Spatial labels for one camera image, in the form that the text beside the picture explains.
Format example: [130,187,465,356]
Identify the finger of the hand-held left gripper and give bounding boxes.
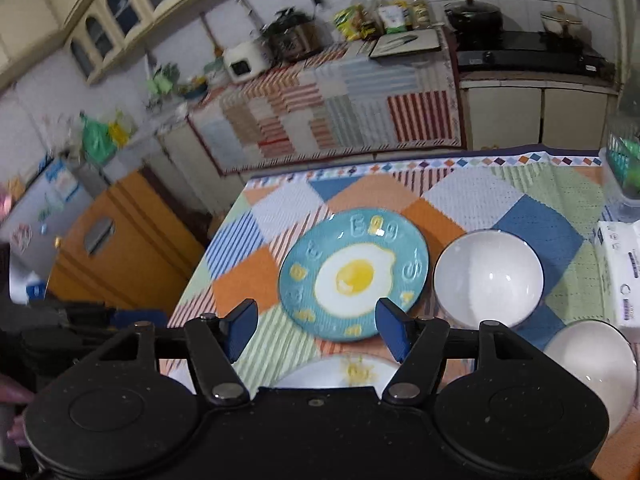
[65,302,168,331]

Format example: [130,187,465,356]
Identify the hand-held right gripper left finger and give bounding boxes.
[92,299,258,407]

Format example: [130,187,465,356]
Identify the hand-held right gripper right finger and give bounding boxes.
[375,297,535,406]

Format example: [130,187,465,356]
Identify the white plate yellow print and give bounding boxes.
[272,352,401,389]

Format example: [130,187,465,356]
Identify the blue fried egg plate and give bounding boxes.
[278,210,430,343]

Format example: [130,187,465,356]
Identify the white ribbed bowl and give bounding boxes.
[542,320,638,441]
[433,230,545,329]

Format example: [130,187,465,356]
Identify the person's left hand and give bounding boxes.
[0,379,35,445]

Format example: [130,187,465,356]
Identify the orange wooden chair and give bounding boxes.
[47,170,212,312]

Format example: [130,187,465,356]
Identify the white blue printed box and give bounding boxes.
[0,160,97,272]

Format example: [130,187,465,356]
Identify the green plastic bag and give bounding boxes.
[80,115,119,164]

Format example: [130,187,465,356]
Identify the yellow plastic bag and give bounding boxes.
[110,112,139,147]

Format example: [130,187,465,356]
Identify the striped counter cloth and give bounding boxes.
[187,42,463,176]

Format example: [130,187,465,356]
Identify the blue basin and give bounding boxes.
[180,80,209,102]

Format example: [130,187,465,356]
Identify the white tissue pack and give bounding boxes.
[595,220,640,331]

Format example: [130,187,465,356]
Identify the green cloth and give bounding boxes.
[147,65,181,97]

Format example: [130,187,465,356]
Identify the cream base cabinets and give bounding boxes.
[459,80,622,151]

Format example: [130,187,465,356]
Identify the white rice cooker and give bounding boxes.
[222,42,269,84]

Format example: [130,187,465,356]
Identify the clear plastic container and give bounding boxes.
[600,115,640,222]

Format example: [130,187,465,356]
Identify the dark cutting board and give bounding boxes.
[369,30,443,58]

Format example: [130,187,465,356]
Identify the black pressure cooker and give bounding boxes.
[264,10,326,62]

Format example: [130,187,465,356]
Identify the black gas stove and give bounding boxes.
[456,30,608,77]

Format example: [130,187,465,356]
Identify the yellow snack bag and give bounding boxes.
[334,7,366,42]

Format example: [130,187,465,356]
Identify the yellow oil bottle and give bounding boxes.
[372,0,392,31]
[410,0,432,29]
[387,0,409,30]

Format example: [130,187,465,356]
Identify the black cooking pot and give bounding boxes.
[445,0,503,36]

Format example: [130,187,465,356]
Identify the white lidded pot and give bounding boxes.
[540,5,586,38]

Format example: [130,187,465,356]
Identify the cream wall cabinets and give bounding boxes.
[0,0,281,86]

